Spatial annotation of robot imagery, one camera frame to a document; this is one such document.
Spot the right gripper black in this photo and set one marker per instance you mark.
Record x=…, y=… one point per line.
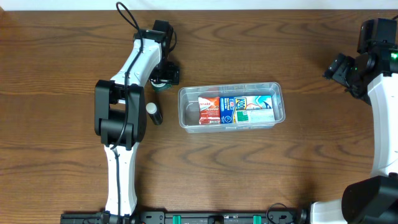
x=342, y=69

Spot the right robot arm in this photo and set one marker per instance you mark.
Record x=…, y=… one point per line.
x=372, y=78

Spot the blue white drink mix box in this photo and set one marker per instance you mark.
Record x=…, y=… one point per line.
x=230, y=104

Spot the red orange medicine box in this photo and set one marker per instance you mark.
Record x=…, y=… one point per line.
x=209, y=110

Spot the white green medicine packet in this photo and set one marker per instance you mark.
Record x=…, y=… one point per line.
x=254, y=116

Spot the black bottle white cap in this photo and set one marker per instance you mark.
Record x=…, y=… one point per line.
x=154, y=113

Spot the clear plastic container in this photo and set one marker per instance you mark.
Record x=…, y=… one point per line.
x=189, y=111

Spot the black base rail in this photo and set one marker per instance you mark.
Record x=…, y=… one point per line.
x=274, y=215

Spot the green square box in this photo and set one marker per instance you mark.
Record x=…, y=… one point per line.
x=160, y=86

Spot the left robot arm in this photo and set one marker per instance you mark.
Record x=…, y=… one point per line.
x=120, y=112

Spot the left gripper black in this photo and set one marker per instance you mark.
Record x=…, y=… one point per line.
x=175, y=76

